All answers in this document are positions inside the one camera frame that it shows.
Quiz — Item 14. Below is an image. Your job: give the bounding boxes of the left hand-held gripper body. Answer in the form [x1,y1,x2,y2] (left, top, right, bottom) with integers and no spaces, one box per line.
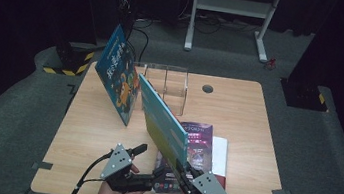
[97,141,160,194]

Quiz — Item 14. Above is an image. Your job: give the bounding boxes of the thin glossy magazine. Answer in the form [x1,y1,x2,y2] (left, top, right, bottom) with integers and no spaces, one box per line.
[150,118,219,194]

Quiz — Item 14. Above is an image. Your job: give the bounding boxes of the dark blue picture book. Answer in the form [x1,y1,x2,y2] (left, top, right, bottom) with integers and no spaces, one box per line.
[87,21,149,128]

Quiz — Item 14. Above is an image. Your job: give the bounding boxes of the dark equipment tower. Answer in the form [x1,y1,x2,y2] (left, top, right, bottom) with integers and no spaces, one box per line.
[108,0,140,45]

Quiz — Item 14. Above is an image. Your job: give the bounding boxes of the clear acrylic book rack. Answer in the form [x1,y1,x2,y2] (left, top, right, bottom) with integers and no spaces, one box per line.
[126,61,192,118]

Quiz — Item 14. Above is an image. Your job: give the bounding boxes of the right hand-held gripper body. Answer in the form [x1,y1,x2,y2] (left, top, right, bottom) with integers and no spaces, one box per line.
[180,167,237,194]

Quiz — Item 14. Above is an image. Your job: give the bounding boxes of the grey tape piece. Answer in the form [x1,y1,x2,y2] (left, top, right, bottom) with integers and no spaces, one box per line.
[270,187,293,194]
[31,159,54,172]

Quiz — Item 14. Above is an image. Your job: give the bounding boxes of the white book with red band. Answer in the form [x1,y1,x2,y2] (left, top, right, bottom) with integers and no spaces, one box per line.
[207,136,233,190]

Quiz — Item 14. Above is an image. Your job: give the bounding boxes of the small red floor object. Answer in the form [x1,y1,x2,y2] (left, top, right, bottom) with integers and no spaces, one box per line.
[263,57,278,72]

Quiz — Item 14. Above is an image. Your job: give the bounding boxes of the black yellow striped base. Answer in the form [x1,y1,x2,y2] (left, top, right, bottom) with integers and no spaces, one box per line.
[41,38,97,79]
[277,76,332,113]

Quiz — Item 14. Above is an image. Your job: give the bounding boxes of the black floor cable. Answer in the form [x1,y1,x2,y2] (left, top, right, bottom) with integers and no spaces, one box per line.
[123,17,153,64]

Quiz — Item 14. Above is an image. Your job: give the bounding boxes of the light blue cartoon picture book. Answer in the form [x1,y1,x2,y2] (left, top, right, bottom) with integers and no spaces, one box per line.
[126,72,197,175]

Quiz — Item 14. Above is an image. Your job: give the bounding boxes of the floor cable bundle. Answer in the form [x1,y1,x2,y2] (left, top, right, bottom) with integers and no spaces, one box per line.
[177,8,262,42]

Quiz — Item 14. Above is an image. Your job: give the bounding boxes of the white metal frame desk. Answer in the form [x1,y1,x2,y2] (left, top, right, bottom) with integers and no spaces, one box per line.
[183,0,285,65]

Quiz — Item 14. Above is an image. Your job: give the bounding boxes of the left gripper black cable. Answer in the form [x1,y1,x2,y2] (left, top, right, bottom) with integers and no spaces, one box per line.
[67,146,113,194]

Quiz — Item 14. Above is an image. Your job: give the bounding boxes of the round grey table grommet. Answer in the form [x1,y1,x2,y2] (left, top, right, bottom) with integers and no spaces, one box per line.
[201,83,215,95]

